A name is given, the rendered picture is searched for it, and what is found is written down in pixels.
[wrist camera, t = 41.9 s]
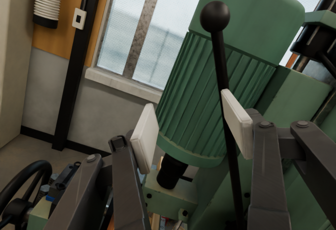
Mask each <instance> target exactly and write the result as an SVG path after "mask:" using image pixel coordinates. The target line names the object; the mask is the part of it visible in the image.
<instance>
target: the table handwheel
mask: <svg viewBox="0 0 336 230"><path fill-rule="evenodd" d="M37 171H38V173H37V174H36V176H35V178H34V179H33V181H32V183H31V184H30V186H29V188H28V189H27V191H26V192H25V194H24V195H23V197H22V199H20V198H16V199H14V200H12V201H11V202H10V200H11V199H12V198H13V196H14V195H15V194H16V192H17V191H18V190H19V189H20V188H21V186H22V185H23V184H24V183H25V182H26V181H27V180H28V179H29V178H30V177H31V176H32V175H33V174H35V173H36V172H37ZM52 173H53V169H52V165H51V164H50V163H49V162H48V161H47V160H38V161H35V162H33V163H31V164H29V165H28V166H26V167H25V168H24V169H23V170H21V171H20V172H19V173H18V174H17V175H16V176H15V177H14V178H13V179H12V180H11V181H10V182H9V183H8V184H7V185H6V186H5V187H4V189H3V190H2V191H1V192H0V215H1V214H2V216H1V217H2V221H0V230H1V229H2V228H3V227H5V226H6V225H7V224H8V223H10V224H14V230H26V228H27V225H28V219H29V214H30V212H31V211H32V210H33V207H34V205H35V202H36V199H37V196H38V193H39V191H40V187H41V186H42V185H46V184H48V182H49V179H50V176H51V175H52ZM41 177H42V180H41V184H40V187H39V190H38V192H37V194H36V197H35V199H34V201H33V203H32V202H30V201H28V200H29V198H30V196H31V194H32V193H33V191H34V189H35V187H36V185H37V184H38V182H39V180H40V179H41ZM9 202H10V203H9Z"/></svg>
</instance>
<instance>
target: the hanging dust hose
mask: <svg viewBox="0 0 336 230"><path fill-rule="evenodd" d="M35 1H36V2H34V3H35V5H34V6H35V7H34V8H35V10H34V11H35V12H34V13H33V20H32V21H33V22H34V23H35V24H38V25H40V26H43V27H46V28H51V29H57V27H58V18H59V17H58V15H59V14H58V13H59V10H60V9H59V8H60V7H59V6H60V4H59V3H61V2H60V1H61V0H35Z"/></svg>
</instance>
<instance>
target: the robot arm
mask: <svg viewBox="0 0 336 230"><path fill-rule="evenodd" d="M221 99H222V106H223V113H224V118H225V120H226V122H227V124H228V126H229V128H230V130H231V132H232V134H233V136H234V138H235V140H236V142H237V145H238V147H239V149H240V151H241V153H242V155H243V157H244V158H245V159H246V160H248V159H252V177H251V196H250V205H249V206H248V218H247V230H292V226H291V219H290V213H289V211H288V207H287V199H286V192H285V184H284V177H283V169H282V162H281V158H287V159H291V161H292V163H293V164H294V166H295V168H296V169H297V171H298V172H299V174H300V175H301V177H302V179H303V180H304V182H305V183H306V185H307V186H308V188H309V190H310V191H311V193H312V194H313V196H314V198H315V199H316V201H317V202H318V204H319V205H320V207H321V209H322V210H323V212H324V213H325V215H326V216H327V218H328V220H329V221H330V223H331V224H332V226H333V227H334V229H335V230H336V143H335V142H334V141H333V140H331V139H330V138H329V137H328V136H327V135H326V134H325V133H324V132H323V131H322V130H321V129H319V128H318V127H317V126H316V125H315V124H314V123H312V122H310V121H306V120H298V121H294V122H292V123H291V124H290V128H281V127H277V126H276V124H275V123H273V122H270V121H266V120H265V119H264V118H263V117H262V115H261V114H260V113H259V112H258V111H257V110H256V109H253V108H249V109H243V107H242V106H241V105H240V103H239V102H238V101H237V100H236V98H235V97H234V96H233V94H232V93H231V92H230V90H228V89H223V90H221ZM158 132H159V125H158V121H157V118H156V114H155V110H154V106H153V104H152V103H148V104H146V105H145V107H144V110H143V112H142V114H141V116H140V119H139V121H138V123H137V125H136V128H135V129H132V130H129V131H128V132H127V133H126V135H117V136H115V137H113V138H111V139H110V140H109V141H108V144H109V147H110V149H111V155H109V156H107V157H104V158H102V157H101V155H100V154H92V155H90V156H88V157H87V158H85V159H84V160H83V161H82V163H81V165H80V167H79V168H78V170H77V172H76V173H75V175H74V177H73V178H72V180H71V182H70V184H69V185H68V187H67V189H66V190H65V192H64V194H63V195H62V197H61V199H60V201H59V202H58V204H57V206H56V207H55V209H54V211H53V212H52V214H51V216H50V218H49V219H48V221H47V223H46V224H45V226H44V228H43V229H42V230H99V228H100V225H101V221H102V218H103V215H104V211H105V208H106V205H107V201H108V198H109V195H110V191H111V188H112V186H113V214H114V230H152V228H151V224H150V220H149V215H148V211H147V207H146V203H145V199H144V194H143V190H142V186H141V182H140V177H139V174H138V171H137V169H139V172H140V173H141V174H149V172H150V171H151V166H152V161H153V156H154V151H155V147H156V142H157V137H158Z"/></svg>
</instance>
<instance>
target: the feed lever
mask: <svg viewBox="0 0 336 230"><path fill-rule="evenodd" d="M230 17H231V14H230V10H229V8H228V6H227V5H226V4H225V3H223V2H221V1H211V2H209V3H207V4H206V5H205V6H204V7H203V9H202V10H201V13H200V16H199V21H200V24H201V26H202V28H203V29H204V30H205V31H207V32H209V33H210V34H211V41H212V49H213V56H214V63H215V70H216V78H217V85H218V92H219V100H220V107H221V114H222V122H223V129H224V136H225V143H226V151H227V158H228V165H229V173H230V180H231V187H232V194H233V202H234V209H235V216H236V220H234V221H232V222H230V223H229V224H228V225H227V226H226V227H225V228H224V230H247V225H248V221H246V220H245V216H244V208H243V199H242V191H241V182H240V174H239V165H238V157H237V148H236V140H235V138H234V136H233V134H232V132H231V130H230V128H229V126H228V124H227V122H226V120H225V118H224V111H223V103H222V96H221V90H223V89H228V90H230V89H229V80H228V72H227V63H226V55H225V46H224V38H223V30H224V29H225V28H226V27H227V25H228V24H229V21H230Z"/></svg>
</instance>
